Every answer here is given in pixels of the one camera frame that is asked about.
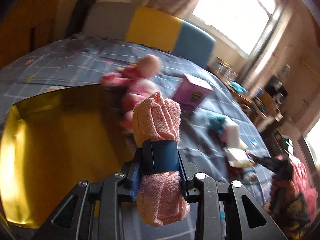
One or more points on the wooden side table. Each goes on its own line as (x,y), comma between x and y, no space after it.
(262,110)

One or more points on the teal cloth on table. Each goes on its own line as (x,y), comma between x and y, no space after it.
(238,88)

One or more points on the white foam block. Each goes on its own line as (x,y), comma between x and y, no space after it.
(231,133)

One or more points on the grey yellow blue headboard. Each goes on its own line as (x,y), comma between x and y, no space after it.
(151,28)

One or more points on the gold tin box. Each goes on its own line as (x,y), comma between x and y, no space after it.
(52,141)

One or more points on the pink towel blue band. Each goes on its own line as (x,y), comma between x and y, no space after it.
(156,128)

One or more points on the pink spotted plush giraffe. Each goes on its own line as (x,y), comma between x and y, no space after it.
(135,79)

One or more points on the blue plush dog toy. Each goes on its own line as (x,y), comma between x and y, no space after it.
(216,122)

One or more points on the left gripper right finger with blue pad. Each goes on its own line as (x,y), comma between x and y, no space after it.
(183,168)

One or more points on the black rolled mat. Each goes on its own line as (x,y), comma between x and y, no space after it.
(78,16)

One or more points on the purple cardboard box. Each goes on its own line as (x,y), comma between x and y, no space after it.
(191,92)

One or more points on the red fleece cloth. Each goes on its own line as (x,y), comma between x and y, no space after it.
(235,171)

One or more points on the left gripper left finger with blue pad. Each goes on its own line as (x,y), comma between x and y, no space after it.
(134,175)

